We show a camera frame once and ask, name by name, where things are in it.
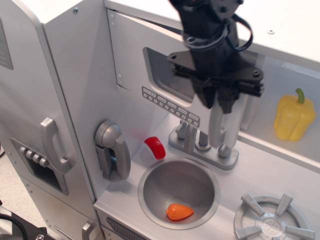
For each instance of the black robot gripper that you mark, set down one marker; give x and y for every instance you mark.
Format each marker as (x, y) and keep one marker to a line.
(214, 65)

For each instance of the grey toy microwave door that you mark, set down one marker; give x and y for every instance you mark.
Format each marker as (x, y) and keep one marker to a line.
(140, 50)

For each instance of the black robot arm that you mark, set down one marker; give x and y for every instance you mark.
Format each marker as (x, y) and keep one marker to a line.
(217, 11)

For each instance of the grey toy faucet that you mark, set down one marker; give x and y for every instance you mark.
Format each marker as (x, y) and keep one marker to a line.
(188, 139)

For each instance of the red toy pepper slice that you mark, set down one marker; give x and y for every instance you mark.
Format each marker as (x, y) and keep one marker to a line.
(155, 147)

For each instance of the yellow toy bell pepper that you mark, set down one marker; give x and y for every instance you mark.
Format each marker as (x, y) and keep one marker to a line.
(294, 114)

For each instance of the round grey toy sink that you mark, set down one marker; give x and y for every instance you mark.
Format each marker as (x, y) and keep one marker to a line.
(179, 180)

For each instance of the grey toy telephone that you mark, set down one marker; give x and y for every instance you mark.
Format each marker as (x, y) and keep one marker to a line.
(112, 152)

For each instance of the orange toy carrot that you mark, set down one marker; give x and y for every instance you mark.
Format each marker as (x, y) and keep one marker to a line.
(176, 211)

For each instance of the grey toy stove burner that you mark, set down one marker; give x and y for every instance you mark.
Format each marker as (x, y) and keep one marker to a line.
(266, 217)

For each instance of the grey toy oven vent panel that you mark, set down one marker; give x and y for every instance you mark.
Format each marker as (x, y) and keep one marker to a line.
(123, 231)

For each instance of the grey toy fridge door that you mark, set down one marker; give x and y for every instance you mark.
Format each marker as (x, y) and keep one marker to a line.
(33, 112)

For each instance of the grey toy ice dispenser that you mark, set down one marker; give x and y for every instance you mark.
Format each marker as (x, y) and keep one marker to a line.
(39, 166)

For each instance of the black base with screw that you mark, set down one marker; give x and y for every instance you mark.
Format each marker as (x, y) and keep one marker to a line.
(13, 227)

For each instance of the grey lower door handle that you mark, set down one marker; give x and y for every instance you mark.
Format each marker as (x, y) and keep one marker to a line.
(90, 231)

